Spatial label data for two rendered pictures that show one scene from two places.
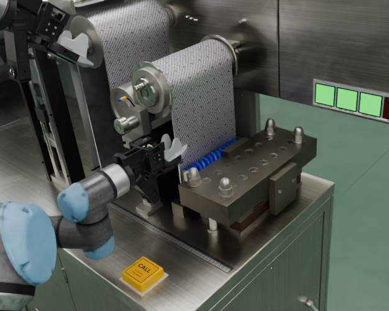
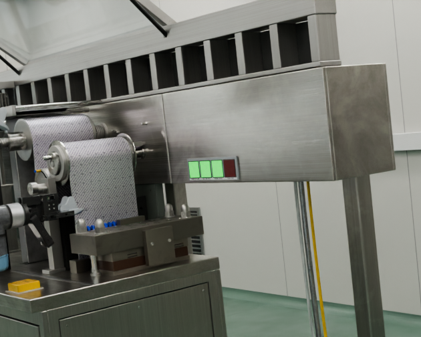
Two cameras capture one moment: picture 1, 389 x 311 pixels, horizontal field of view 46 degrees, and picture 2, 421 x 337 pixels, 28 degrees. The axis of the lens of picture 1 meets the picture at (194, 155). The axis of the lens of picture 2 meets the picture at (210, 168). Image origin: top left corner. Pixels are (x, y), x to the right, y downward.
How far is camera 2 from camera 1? 1.73 m
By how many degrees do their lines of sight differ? 27
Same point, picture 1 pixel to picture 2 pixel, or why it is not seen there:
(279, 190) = (151, 242)
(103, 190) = (2, 213)
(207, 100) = (105, 176)
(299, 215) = (170, 267)
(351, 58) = (204, 136)
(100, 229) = not seen: outside the picture
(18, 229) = not seen: outside the picture
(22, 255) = not seen: outside the picture
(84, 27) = (22, 127)
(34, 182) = not seen: outside the picture
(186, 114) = (83, 182)
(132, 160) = (29, 201)
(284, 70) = (172, 158)
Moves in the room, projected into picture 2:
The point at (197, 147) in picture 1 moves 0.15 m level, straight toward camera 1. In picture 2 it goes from (95, 215) to (83, 221)
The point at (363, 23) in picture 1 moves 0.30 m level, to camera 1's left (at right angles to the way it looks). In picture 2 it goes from (205, 108) to (110, 118)
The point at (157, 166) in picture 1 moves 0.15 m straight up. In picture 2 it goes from (51, 212) to (45, 164)
